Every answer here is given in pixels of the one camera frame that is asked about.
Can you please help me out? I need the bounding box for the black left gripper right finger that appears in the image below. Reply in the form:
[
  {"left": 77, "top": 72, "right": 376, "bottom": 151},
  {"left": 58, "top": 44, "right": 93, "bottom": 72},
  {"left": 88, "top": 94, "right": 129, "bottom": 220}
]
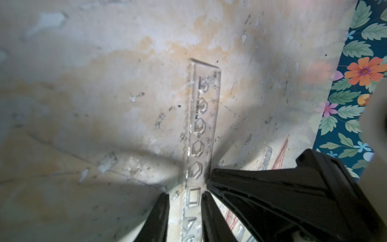
[{"left": 201, "top": 192, "right": 237, "bottom": 242}]

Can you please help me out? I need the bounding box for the clear stencil ruler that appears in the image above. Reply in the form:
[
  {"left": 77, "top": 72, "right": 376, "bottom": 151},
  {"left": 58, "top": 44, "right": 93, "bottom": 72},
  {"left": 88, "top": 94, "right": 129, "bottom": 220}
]
[{"left": 181, "top": 58, "right": 221, "bottom": 242}]

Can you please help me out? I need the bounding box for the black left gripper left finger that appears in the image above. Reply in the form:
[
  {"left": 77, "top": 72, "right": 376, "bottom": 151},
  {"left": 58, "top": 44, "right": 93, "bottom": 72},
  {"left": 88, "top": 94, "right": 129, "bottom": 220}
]
[{"left": 134, "top": 193, "right": 170, "bottom": 242}]

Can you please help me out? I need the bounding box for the pink set square triangle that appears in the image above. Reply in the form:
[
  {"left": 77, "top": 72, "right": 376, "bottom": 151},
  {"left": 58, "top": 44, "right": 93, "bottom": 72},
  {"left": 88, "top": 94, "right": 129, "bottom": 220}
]
[{"left": 220, "top": 134, "right": 290, "bottom": 232}]

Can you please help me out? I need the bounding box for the clear short ruler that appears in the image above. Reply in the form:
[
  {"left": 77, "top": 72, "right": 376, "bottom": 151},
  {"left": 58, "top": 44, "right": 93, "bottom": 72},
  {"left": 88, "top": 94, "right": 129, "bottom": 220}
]
[{"left": 233, "top": 146, "right": 273, "bottom": 242}]

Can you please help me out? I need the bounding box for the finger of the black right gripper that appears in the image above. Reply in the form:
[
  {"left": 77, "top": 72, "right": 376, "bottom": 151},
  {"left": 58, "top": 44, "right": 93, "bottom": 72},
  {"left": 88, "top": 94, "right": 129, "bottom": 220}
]
[{"left": 207, "top": 149, "right": 387, "bottom": 242}]

